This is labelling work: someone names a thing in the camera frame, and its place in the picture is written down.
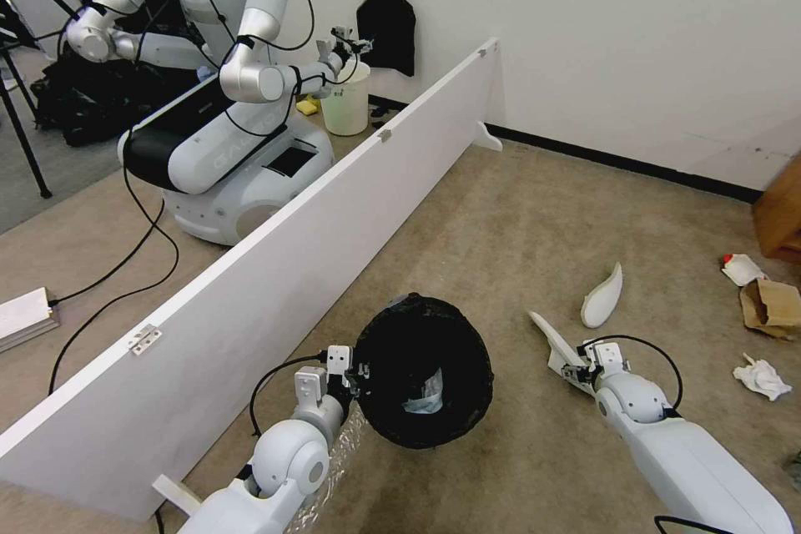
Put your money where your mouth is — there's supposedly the black mesh trash bin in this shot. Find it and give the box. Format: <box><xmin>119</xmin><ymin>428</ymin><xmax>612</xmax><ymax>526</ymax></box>
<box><xmin>357</xmin><ymin>292</ymin><xmax>496</xmax><ymax>451</ymax></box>

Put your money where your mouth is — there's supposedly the white flat plastic foot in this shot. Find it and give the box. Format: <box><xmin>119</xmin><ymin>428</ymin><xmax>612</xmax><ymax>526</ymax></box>
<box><xmin>527</xmin><ymin>310</ymin><xmax>589</xmax><ymax>376</ymax></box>

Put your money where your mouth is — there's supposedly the clear plastic film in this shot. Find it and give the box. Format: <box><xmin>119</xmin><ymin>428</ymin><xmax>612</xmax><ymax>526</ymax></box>
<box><xmin>294</xmin><ymin>403</ymin><xmax>369</xmax><ymax>522</ymax></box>

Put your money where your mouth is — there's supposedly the crumpled plastic wrapper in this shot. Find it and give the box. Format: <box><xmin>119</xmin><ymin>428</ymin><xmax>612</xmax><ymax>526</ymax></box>
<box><xmin>402</xmin><ymin>370</ymin><xmax>446</xmax><ymax>417</ymax></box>

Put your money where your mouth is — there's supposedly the white curved plastic foot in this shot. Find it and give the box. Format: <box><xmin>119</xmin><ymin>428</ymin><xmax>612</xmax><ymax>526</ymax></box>
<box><xmin>580</xmin><ymin>261</ymin><xmax>626</xmax><ymax>330</ymax></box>

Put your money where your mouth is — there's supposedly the long white partition board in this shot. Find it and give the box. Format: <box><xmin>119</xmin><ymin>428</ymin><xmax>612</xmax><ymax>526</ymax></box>
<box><xmin>0</xmin><ymin>36</ymin><xmax>504</xmax><ymax>524</ymax></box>

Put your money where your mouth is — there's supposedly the crumpled white tissue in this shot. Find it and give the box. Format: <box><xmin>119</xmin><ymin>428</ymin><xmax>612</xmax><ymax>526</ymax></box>
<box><xmin>733</xmin><ymin>353</ymin><xmax>794</xmax><ymax>403</ymax></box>

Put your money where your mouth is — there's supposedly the white carton with red cap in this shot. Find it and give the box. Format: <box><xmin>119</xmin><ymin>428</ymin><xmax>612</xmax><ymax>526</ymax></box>
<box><xmin>720</xmin><ymin>253</ymin><xmax>769</xmax><ymax>285</ymax></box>

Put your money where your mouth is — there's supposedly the brown paper bag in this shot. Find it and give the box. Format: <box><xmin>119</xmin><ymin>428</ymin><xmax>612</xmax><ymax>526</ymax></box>
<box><xmin>738</xmin><ymin>276</ymin><xmax>801</xmax><ymax>342</ymax></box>

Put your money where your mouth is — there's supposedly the white partition foot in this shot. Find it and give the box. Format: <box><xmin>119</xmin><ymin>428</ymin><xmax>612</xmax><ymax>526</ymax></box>
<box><xmin>152</xmin><ymin>476</ymin><xmax>205</xmax><ymax>515</ymax></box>
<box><xmin>475</xmin><ymin>120</ymin><xmax>506</xmax><ymax>154</ymax></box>

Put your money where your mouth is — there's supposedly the silver door hinge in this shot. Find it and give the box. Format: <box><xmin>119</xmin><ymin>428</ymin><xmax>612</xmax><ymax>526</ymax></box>
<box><xmin>127</xmin><ymin>325</ymin><xmax>161</xmax><ymax>357</ymax></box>

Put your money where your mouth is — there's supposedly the white wheeled neighbour robot body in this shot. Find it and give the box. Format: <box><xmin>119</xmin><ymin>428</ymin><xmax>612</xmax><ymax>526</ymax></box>
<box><xmin>117</xmin><ymin>0</ymin><xmax>336</xmax><ymax>248</ymax></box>

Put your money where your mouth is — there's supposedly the brown wooden furniture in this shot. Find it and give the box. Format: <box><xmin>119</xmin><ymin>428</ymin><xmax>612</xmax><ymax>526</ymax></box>
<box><xmin>750</xmin><ymin>154</ymin><xmax>801</xmax><ymax>260</ymax></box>

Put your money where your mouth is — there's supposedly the white plastic bucket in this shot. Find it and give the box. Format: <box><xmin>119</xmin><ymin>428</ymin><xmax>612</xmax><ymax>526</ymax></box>
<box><xmin>320</xmin><ymin>60</ymin><xmax>372</xmax><ymax>137</ymax></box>

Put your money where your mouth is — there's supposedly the neighbour robot gripper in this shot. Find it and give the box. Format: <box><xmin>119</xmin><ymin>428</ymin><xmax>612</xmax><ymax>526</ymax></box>
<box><xmin>315</xmin><ymin>25</ymin><xmax>377</xmax><ymax>83</ymax></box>

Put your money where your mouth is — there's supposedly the flat silver power box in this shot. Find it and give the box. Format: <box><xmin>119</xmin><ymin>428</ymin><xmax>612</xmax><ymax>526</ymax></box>
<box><xmin>0</xmin><ymin>286</ymin><xmax>63</xmax><ymax>355</ymax></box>

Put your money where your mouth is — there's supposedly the black cloth bag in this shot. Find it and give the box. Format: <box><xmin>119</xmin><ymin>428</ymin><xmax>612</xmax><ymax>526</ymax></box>
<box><xmin>355</xmin><ymin>0</ymin><xmax>419</xmax><ymax>79</ymax></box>

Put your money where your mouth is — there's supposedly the heap of black bags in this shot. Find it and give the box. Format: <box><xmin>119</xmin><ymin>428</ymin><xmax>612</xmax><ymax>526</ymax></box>
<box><xmin>28</xmin><ymin>0</ymin><xmax>211</xmax><ymax>149</ymax></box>

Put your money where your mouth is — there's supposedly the black tripod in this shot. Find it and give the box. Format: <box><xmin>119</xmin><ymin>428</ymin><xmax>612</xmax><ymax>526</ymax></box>
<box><xmin>0</xmin><ymin>0</ymin><xmax>53</xmax><ymax>199</ymax></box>

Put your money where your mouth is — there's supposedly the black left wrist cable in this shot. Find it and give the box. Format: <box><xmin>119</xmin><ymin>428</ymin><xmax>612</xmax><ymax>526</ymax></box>
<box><xmin>249</xmin><ymin>350</ymin><xmax>331</xmax><ymax>437</ymax></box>

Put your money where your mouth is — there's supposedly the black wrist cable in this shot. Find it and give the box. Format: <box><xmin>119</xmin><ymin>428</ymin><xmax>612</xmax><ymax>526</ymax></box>
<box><xmin>615</xmin><ymin>335</ymin><xmax>684</xmax><ymax>417</ymax></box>
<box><xmin>249</xmin><ymin>350</ymin><xmax>331</xmax><ymax>437</ymax></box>

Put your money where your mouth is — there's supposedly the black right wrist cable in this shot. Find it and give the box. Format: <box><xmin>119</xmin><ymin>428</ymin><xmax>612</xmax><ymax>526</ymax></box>
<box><xmin>615</xmin><ymin>335</ymin><xmax>684</xmax><ymax>417</ymax></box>

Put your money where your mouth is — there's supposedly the long black floor cable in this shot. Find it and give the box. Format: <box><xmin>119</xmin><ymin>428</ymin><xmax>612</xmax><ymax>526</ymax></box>
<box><xmin>47</xmin><ymin>132</ymin><xmax>181</xmax><ymax>399</ymax></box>

